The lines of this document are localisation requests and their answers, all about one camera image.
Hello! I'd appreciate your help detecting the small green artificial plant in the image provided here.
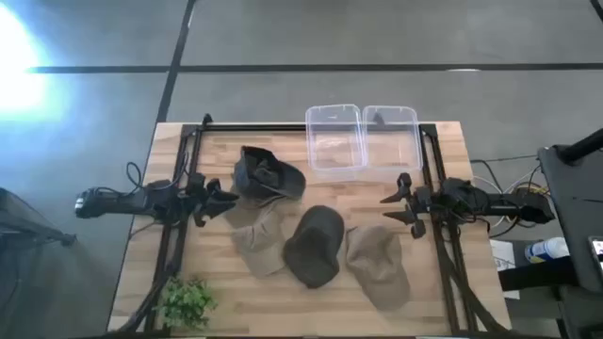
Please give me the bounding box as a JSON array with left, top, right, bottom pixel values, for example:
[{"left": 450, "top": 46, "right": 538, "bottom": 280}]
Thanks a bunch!
[{"left": 153, "top": 276, "right": 219, "bottom": 331}]

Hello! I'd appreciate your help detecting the dark olive baseball cap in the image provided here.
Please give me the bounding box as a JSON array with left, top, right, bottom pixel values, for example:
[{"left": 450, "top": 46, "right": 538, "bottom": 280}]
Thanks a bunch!
[{"left": 282, "top": 204, "right": 346, "bottom": 290}]

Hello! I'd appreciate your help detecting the thin black floor cable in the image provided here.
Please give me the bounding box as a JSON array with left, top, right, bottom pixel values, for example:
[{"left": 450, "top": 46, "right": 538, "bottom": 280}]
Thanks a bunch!
[{"left": 469, "top": 153, "right": 539, "bottom": 165}]

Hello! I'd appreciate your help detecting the black side desk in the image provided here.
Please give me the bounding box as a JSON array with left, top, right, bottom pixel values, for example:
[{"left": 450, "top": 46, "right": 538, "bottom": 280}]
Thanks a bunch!
[{"left": 537, "top": 127, "right": 603, "bottom": 296}]

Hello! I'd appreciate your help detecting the white cable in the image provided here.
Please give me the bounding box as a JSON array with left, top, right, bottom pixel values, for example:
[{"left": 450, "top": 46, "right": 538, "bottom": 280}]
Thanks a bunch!
[{"left": 472, "top": 167, "right": 541, "bottom": 195}]

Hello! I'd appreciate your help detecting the clear plastic bin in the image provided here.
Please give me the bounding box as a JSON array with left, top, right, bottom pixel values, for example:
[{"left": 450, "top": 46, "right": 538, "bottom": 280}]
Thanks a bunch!
[
  {"left": 304, "top": 104, "right": 367, "bottom": 176},
  {"left": 361, "top": 105, "right": 424, "bottom": 176}
]

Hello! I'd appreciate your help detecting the yellow cable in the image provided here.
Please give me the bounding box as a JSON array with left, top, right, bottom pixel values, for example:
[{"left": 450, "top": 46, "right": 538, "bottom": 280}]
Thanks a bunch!
[{"left": 498, "top": 185, "right": 550, "bottom": 228}]

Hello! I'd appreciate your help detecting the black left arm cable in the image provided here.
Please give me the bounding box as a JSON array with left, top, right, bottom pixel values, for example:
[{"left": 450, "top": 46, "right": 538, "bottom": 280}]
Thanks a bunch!
[{"left": 124, "top": 161, "right": 189, "bottom": 194}]

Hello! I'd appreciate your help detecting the black stand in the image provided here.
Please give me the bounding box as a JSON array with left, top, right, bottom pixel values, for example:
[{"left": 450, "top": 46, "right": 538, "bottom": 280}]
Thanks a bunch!
[{"left": 0, "top": 186, "right": 77, "bottom": 249}]

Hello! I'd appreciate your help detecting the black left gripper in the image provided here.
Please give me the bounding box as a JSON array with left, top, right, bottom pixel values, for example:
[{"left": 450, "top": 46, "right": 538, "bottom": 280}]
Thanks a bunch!
[{"left": 186, "top": 172, "right": 240, "bottom": 228}]

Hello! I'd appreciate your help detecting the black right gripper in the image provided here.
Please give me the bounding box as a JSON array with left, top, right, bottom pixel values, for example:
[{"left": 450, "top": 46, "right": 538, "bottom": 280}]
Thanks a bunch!
[{"left": 380, "top": 171, "right": 434, "bottom": 240}]

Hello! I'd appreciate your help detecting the smartphone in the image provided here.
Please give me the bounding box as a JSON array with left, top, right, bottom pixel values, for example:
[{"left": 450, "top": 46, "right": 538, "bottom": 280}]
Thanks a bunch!
[{"left": 587, "top": 234, "right": 603, "bottom": 275}]

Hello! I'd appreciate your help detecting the black baseball cap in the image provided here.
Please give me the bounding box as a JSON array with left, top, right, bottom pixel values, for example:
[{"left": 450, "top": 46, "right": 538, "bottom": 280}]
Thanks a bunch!
[{"left": 233, "top": 145, "right": 307, "bottom": 202}]

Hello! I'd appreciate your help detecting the black aluminium table frame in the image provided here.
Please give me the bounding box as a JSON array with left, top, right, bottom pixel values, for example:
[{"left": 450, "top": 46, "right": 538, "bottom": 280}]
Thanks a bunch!
[{"left": 112, "top": 112, "right": 513, "bottom": 336}]

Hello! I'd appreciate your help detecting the white and blue bottle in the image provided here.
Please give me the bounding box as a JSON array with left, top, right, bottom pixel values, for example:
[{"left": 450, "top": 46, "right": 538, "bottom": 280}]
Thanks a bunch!
[{"left": 524, "top": 236, "right": 571, "bottom": 264}]

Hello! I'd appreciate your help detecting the white paper sheet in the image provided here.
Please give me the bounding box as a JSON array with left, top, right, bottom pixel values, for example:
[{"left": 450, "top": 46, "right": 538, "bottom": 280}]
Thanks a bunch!
[{"left": 489, "top": 238, "right": 522, "bottom": 301}]

